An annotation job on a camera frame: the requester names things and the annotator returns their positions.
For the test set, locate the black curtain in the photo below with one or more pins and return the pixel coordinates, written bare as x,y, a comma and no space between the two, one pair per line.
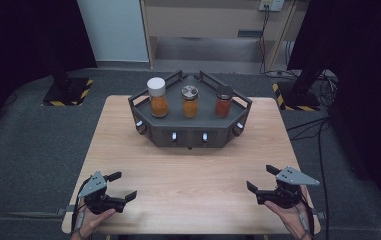
368,66
18,50

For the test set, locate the white lid spice jar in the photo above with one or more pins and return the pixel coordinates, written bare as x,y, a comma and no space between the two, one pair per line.
159,103

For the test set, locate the silver lid spice jar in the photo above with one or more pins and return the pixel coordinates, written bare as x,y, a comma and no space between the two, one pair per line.
190,106

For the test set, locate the light wooden cabinet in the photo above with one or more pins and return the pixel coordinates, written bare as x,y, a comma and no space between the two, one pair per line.
208,20

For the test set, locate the black stand with striped base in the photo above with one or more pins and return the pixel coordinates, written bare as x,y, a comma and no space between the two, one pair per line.
299,96
66,93

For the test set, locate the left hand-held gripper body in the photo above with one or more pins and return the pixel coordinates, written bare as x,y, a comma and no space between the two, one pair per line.
93,187

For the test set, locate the black lid spice jar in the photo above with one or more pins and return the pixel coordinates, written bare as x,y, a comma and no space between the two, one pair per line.
223,105

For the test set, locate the white panel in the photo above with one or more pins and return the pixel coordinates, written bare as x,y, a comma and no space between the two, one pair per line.
114,30

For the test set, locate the person's left hand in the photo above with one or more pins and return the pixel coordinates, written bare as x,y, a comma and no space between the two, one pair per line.
93,221

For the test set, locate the dark grey corner rack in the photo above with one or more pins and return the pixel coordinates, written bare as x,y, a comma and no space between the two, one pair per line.
191,128

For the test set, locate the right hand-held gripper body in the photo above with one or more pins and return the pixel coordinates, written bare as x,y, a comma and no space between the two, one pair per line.
293,176

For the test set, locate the white wall power outlet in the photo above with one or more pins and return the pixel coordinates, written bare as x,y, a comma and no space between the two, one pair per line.
271,4

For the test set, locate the grey table bracket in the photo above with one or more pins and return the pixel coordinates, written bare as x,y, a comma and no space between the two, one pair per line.
64,210
318,213

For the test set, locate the person's right hand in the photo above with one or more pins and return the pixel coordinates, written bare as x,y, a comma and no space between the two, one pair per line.
293,220

